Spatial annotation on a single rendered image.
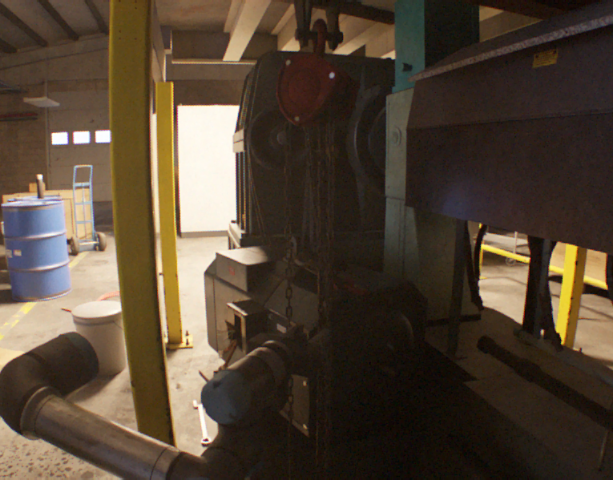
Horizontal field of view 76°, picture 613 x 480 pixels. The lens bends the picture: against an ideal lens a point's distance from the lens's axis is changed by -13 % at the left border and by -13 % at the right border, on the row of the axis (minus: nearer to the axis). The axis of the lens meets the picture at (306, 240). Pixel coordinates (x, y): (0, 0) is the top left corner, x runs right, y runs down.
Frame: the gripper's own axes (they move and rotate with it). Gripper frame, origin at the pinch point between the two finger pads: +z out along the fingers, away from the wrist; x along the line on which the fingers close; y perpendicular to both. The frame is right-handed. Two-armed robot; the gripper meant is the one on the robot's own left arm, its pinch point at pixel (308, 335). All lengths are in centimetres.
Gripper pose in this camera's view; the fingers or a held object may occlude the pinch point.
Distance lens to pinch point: 93.3
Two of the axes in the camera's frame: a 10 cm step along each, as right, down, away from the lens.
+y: 0.0, -9.8, -1.8
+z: 4.5, -1.6, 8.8
